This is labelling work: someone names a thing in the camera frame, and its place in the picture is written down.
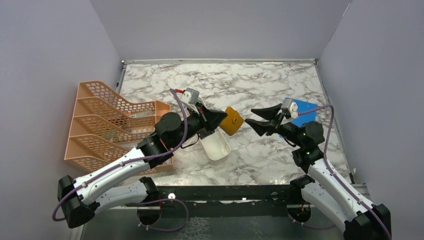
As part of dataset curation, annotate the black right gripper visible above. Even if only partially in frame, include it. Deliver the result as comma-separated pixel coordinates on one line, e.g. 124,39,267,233
245,103,305,148

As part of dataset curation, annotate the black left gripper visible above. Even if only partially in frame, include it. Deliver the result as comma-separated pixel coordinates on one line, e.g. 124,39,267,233
171,101,227,149

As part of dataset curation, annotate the yellow leather card holder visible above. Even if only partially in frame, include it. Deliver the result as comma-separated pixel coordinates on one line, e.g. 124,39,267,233
219,106,245,136

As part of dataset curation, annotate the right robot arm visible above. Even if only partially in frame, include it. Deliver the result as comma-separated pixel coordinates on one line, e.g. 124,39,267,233
245,99,392,240

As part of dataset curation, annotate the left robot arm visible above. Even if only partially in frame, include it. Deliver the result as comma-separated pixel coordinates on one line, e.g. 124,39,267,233
52,102,228,229

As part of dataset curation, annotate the white plastic card tray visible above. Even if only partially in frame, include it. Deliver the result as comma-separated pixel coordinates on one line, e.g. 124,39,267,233
183,101,231,162

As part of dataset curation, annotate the peach plastic file rack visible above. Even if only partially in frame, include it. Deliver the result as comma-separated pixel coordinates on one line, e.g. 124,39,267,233
64,80,171,173

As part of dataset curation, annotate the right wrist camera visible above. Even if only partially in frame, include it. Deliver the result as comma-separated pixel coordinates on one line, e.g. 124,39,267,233
281,97,299,120

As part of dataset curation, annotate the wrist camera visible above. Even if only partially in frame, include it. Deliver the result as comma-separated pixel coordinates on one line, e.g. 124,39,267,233
180,87,200,106
281,97,299,120

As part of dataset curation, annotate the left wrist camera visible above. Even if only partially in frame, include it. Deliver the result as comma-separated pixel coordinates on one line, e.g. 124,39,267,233
180,87,200,106

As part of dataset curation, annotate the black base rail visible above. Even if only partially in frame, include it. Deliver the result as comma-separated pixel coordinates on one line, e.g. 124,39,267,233
125,183,312,218

